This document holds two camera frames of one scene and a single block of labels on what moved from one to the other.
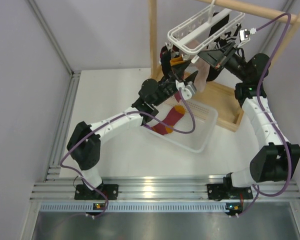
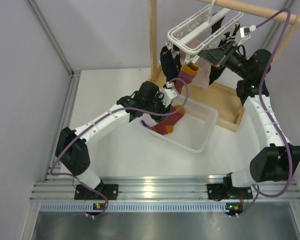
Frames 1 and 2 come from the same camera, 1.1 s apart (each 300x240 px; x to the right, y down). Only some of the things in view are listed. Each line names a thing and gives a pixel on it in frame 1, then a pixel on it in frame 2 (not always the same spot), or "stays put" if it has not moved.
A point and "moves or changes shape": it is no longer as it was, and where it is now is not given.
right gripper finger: [214, 58] stays put
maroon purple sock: [170, 120] stays put
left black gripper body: [172, 79] → [158, 107]
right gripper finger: [215, 54] stays put
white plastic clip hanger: [201, 32] stays put
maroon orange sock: [178, 111] moves or changes shape
